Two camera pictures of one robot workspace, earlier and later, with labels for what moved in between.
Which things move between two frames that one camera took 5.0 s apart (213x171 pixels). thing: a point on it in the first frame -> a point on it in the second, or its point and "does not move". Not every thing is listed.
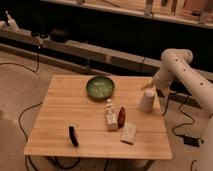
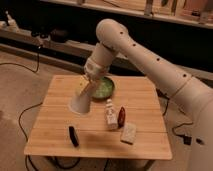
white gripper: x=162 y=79 -> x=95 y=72
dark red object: x=121 y=117 does not move
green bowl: x=100 y=87 does not move
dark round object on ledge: x=58 y=36 does not move
